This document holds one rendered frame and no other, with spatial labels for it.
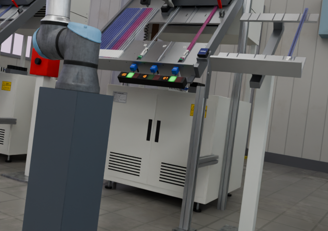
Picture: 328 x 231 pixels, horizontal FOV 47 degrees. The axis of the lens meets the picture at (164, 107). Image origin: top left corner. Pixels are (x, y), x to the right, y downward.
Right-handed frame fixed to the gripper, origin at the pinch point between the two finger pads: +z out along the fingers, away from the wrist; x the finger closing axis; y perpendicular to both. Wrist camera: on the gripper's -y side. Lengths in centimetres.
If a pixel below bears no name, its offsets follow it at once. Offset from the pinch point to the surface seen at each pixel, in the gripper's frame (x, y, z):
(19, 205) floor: 36, -110, 15
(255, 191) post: -61, -72, 35
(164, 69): -15.0, -35.6, 3.2
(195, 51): -25.7, -22.6, 5.2
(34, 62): 79, -31, 13
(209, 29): -8.7, 24.8, 40.7
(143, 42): 5.2, -17.6, 6.6
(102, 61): 19.4, -35.2, 1.7
